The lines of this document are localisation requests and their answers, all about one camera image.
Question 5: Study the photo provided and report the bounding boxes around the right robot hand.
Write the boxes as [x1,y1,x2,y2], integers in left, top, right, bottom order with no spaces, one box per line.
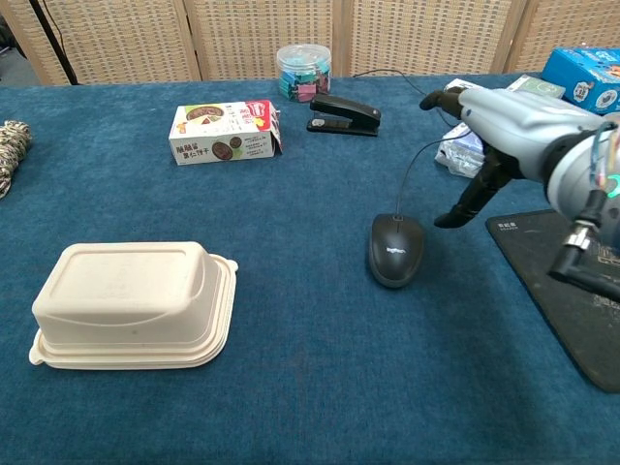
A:
[418,85,607,229]

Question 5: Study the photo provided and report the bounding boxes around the black computer mouse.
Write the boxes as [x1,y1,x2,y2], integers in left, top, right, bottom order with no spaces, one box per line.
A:
[368,212,425,289]

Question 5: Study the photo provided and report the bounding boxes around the black mouse pad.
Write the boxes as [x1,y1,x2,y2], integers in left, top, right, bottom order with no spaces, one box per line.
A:
[485,208,620,393]

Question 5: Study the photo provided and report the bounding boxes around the plastic-wrapped tissue packs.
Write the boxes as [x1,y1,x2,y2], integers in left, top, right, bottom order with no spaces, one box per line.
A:
[434,75,567,178]

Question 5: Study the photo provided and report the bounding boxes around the blue cookie box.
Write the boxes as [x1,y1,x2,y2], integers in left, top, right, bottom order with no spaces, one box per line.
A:
[541,46,620,116]

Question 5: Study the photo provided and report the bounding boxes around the black stapler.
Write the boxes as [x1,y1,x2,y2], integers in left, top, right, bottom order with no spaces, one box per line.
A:
[306,93,383,138]

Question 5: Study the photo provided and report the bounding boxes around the clear jar of binder clips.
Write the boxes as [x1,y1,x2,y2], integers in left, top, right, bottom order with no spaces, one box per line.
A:
[276,44,333,104]

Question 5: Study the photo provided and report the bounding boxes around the blue table cloth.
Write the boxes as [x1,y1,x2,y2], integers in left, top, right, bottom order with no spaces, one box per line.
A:
[0,72,620,465]

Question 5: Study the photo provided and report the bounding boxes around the white cookie box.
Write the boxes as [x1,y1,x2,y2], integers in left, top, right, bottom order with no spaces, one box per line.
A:
[168,99,285,168]

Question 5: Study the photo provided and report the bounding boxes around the wicker folding screen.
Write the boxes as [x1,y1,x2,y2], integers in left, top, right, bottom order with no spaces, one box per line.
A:
[0,0,620,87]

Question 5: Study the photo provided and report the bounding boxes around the beige takeaway container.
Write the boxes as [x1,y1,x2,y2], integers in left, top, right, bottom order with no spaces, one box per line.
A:
[28,241,239,372]

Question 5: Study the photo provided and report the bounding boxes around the black tripod stand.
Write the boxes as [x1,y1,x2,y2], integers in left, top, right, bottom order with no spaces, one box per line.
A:
[28,0,78,86]

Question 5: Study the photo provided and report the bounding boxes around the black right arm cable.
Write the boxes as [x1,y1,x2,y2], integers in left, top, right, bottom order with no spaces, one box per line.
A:
[546,191,620,304]

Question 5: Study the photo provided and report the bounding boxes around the braided rope bundle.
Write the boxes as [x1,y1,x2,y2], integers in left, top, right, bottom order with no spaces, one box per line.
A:
[0,119,33,200]

